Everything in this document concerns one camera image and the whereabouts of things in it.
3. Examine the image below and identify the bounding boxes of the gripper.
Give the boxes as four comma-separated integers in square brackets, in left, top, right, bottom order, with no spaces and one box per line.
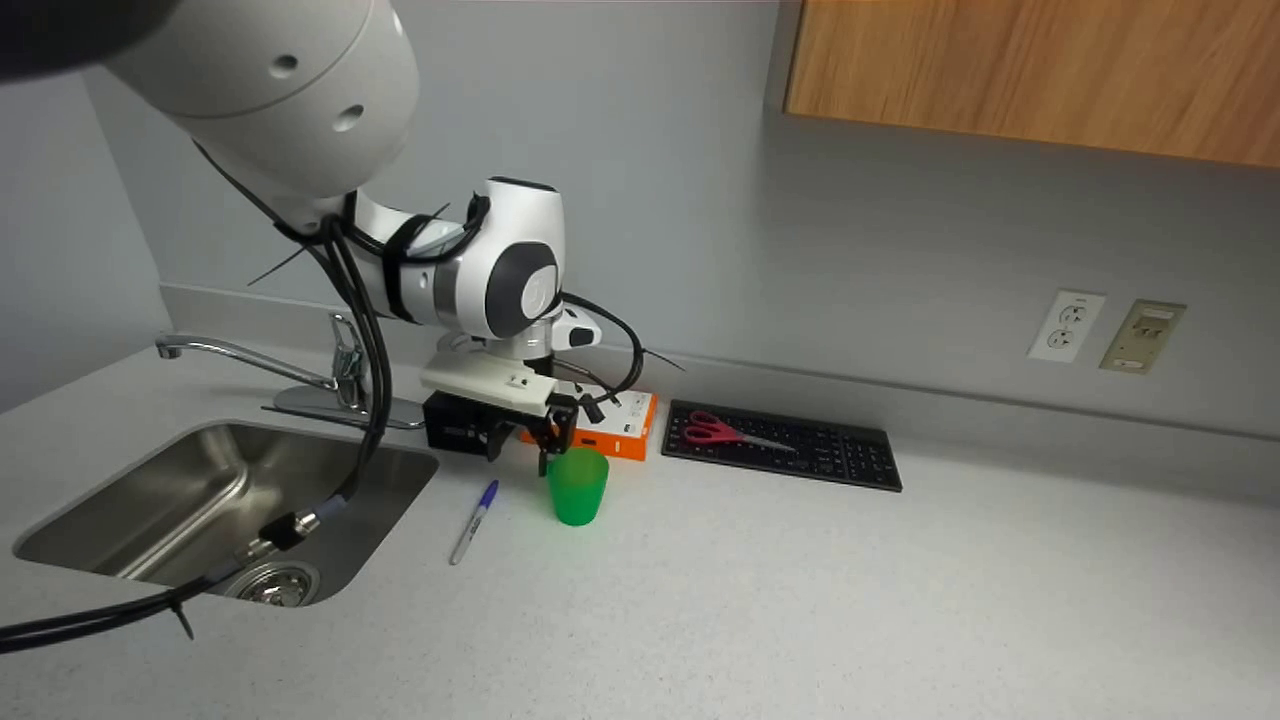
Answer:
[481,396,581,478]

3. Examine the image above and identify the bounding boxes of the green plastic cup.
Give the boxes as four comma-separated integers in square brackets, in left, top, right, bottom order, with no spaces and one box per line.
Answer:
[545,446,611,528]

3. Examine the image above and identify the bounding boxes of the pen with blue cap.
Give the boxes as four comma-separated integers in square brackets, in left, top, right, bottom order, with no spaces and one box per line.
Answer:
[447,479,501,568]

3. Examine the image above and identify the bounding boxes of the orange box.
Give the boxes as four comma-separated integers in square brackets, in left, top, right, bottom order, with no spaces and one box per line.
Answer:
[517,389,660,463]

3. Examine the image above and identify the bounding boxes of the red scissors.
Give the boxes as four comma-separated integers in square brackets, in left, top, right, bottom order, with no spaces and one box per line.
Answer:
[683,409,799,454]

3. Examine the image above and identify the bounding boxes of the chrome tap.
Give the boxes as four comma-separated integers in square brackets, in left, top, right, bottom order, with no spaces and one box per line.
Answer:
[154,311,427,432]

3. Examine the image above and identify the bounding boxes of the black keyboard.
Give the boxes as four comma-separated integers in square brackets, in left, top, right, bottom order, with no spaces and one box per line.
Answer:
[660,399,904,494]

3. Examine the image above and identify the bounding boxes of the steel sink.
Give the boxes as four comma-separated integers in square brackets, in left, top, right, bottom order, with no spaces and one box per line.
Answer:
[11,419,441,610]

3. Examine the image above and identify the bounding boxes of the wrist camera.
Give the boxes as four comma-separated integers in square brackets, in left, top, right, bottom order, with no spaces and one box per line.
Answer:
[419,352,559,458]

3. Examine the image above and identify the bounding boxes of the white wall socket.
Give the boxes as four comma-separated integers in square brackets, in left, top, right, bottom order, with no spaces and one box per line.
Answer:
[1026,289,1108,365]

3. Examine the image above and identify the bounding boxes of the beige wall socket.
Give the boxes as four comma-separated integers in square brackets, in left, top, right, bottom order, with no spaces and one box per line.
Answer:
[1098,298,1189,376]

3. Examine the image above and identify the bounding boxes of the wooden wall cabinet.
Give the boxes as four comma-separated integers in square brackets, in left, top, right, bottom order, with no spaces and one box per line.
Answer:
[782,0,1280,170]

